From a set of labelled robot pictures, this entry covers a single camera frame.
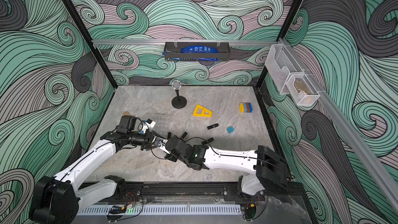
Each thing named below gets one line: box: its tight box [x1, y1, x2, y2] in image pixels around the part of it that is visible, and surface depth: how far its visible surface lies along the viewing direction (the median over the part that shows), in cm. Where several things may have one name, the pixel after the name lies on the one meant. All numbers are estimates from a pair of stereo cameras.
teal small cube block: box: [226, 126, 235, 134], surface depth 97 cm
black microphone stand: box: [171, 89, 188, 109], surface depth 112 cm
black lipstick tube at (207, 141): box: [201, 137, 215, 146], surface depth 92 cm
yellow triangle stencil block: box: [192, 104, 213, 118], surface depth 106 cm
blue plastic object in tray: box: [180, 45, 219, 62], surface depth 94 cm
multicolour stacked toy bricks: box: [238, 102, 253, 114], surface depth 107 cm
